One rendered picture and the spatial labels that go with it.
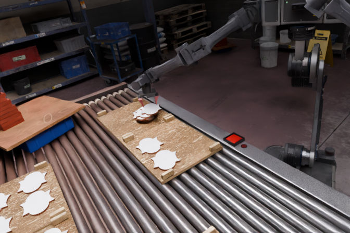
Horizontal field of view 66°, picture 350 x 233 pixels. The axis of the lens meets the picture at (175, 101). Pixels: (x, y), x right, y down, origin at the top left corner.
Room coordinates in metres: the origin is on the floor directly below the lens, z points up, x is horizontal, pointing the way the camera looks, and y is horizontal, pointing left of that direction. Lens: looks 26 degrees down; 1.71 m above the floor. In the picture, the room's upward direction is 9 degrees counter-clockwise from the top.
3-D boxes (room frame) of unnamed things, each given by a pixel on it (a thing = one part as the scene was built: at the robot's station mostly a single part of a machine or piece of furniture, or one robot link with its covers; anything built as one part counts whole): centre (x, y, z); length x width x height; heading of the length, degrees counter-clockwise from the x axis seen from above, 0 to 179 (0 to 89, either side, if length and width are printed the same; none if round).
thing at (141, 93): (1.49, 0.16, 1.11); 0.10 x 0.07 x 0.07; 99
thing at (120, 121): (1.49, 0.27, 0.93); 0.41 x 0.35 x 0.02; 31
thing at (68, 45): (5.33, 1.83, 0.76); 0.50 x 0.36 x 0.24; 134
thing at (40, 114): (1.52, 0.92, 1.03); 0.50 x 0.50 x 0.02; 52
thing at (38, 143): (1.49, 0.87, 0.97); 0.31 x 0.31 x 0.10; 52
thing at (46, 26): (5.19, 2.01, 1.16); 0.60 x 0.40 x 0.15; 130
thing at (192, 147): (1.13, 0.06, 0.93); 0.41 x 0.35 x 0.02; 30
